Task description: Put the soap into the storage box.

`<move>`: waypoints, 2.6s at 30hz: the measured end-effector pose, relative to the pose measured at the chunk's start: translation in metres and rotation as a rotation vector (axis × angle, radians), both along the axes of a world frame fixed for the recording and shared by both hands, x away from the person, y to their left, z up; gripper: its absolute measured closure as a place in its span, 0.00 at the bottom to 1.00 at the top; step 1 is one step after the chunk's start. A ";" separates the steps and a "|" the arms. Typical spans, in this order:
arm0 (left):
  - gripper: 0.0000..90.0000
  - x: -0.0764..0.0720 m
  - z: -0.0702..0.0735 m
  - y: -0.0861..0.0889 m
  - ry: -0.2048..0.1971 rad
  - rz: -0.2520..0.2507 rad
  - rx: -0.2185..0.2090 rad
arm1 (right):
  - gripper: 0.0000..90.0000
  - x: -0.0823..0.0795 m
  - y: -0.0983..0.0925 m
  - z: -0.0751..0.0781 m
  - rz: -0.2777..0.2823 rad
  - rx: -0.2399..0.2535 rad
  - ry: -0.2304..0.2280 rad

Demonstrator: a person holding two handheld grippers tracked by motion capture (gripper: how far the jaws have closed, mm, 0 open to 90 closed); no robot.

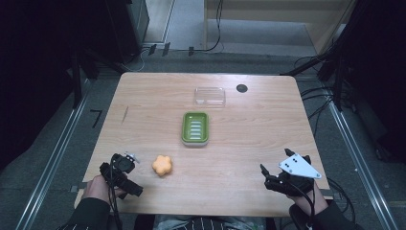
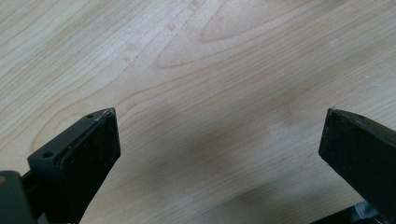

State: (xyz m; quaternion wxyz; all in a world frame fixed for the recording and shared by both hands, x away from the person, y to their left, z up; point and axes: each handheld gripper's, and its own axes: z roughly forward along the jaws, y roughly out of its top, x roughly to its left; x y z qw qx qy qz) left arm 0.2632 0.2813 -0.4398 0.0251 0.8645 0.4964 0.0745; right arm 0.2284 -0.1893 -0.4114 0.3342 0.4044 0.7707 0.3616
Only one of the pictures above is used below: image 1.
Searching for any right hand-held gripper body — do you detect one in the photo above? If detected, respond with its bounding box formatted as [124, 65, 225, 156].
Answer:
[263, 152, 323, 197]

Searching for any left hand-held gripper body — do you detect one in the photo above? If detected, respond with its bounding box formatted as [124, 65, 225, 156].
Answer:
[99, 152, 142, 192]

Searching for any green soap dish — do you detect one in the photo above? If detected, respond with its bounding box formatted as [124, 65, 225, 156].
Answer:
[180, 110, 211, 149]

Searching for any clear plastic lid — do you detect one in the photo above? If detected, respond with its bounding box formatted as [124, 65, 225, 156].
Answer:
[193, 86, 227, 108]

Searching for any person's right hand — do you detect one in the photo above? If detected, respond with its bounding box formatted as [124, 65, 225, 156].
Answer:
[286, 187, 328, 219]

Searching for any person's left hand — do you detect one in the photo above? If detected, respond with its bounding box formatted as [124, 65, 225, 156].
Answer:
[81, 173, 127, 203]

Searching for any black metal stand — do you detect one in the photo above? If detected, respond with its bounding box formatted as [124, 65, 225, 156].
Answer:
[70, 52, 83, 110]

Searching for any black cabinet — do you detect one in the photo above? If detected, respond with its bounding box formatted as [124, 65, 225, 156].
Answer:
[104, 0, 151, 63]

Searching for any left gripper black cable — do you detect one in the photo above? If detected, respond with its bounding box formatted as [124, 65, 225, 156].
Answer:
[107, 155, 124, 230]

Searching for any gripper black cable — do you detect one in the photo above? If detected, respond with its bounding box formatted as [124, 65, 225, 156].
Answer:
[285, 180, 317, 230]
[107, 155, 124, 230]

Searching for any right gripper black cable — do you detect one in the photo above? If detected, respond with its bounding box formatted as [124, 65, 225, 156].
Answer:
[285, 180, 317, 230]

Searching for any bundle of black floor cables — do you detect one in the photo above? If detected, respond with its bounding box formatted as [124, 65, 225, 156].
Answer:
[293, 56, 336, 137]

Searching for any metal floor rail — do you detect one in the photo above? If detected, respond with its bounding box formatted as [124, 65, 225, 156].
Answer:
[327, 101, 400, 230]
[13, 80, 93, 230]

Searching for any black hanging cable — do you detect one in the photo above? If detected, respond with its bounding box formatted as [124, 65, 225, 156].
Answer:
[204, 0, 224, 53]

